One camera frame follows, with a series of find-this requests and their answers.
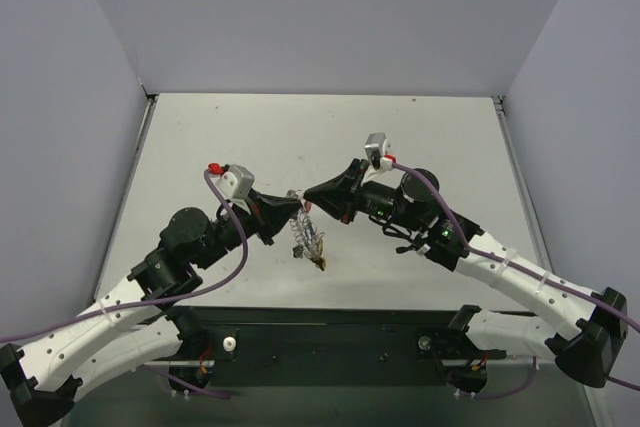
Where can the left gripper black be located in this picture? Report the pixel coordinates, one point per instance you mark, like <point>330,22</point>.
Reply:
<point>261,217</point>

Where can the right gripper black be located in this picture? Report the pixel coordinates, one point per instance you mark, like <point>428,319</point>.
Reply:
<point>353,192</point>

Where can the large metal keyring band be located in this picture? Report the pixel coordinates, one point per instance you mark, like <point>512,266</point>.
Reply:
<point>308,239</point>

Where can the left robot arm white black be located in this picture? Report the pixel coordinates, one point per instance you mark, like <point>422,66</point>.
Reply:
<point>132,323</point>

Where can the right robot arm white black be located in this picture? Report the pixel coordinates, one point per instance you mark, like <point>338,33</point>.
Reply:
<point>580,330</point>

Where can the yellow key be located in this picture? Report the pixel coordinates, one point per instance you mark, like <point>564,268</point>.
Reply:
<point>320,262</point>

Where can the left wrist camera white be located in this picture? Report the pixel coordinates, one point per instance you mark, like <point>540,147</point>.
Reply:
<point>234,182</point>

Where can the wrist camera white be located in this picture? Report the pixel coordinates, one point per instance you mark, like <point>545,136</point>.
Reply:
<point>378,151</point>
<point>234,182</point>

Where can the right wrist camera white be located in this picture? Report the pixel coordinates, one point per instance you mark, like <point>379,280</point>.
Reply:
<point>378,151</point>

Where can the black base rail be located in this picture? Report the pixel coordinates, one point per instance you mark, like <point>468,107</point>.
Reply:
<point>270,347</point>

